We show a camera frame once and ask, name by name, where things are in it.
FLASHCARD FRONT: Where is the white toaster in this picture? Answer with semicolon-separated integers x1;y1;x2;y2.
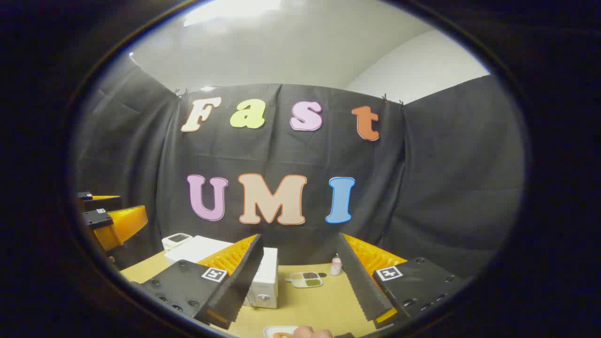
162;233;193;252

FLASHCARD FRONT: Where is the white square plate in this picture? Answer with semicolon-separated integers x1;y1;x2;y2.
263;325;301;338

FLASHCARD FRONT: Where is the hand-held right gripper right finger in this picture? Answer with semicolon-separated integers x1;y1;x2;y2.
336;232;471;330

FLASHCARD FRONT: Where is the black backdrop cloth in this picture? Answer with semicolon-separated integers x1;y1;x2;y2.
73;52;525;282

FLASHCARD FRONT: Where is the white microwave oven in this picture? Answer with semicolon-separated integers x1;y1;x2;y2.
164;235;280;309

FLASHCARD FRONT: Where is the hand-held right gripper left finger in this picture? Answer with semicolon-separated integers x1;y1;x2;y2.
131;233;265;330

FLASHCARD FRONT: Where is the white divided seasoning dish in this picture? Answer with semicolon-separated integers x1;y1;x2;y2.
290;271;324;288

